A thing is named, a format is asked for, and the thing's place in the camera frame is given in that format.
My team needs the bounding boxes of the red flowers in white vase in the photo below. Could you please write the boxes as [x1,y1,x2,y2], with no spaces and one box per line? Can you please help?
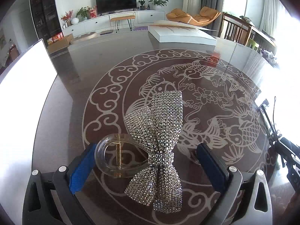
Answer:
[61,10,79,27]

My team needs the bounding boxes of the white tv cabinet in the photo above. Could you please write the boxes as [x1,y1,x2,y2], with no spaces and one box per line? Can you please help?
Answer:
[63,10,166,37]

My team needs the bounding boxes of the small wooden bench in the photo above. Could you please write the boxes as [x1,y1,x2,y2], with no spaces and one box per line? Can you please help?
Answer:
[109,15,137,33]

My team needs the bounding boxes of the white board on table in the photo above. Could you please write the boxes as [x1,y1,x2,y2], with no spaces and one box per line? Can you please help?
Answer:
[1,40,57,224]

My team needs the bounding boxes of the leafy plant beside flowers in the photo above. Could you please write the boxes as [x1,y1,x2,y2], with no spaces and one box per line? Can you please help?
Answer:
[76,6,91,21]

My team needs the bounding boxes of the dark display cabinet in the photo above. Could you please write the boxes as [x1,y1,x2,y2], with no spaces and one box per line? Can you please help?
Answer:
[29,0,62,46]

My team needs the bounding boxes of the wooden dining chair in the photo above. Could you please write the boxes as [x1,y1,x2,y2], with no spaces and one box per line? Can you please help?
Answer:
[219,12,252,46]

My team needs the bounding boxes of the orange lounge chair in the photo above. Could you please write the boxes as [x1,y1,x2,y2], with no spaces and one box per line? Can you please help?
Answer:
[166,6,221,27]

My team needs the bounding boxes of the rhinestone bow hair clip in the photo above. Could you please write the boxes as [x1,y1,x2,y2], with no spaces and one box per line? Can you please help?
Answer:
[94,90,184,214]

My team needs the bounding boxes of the black television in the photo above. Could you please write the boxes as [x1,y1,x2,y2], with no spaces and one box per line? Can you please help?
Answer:
[96,0,137,14]

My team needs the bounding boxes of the potted green plant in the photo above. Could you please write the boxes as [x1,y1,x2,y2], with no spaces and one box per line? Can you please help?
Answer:
[148,0,169,10]

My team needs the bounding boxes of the white storage box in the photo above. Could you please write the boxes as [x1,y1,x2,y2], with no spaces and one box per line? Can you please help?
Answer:
[148,20,217,46]

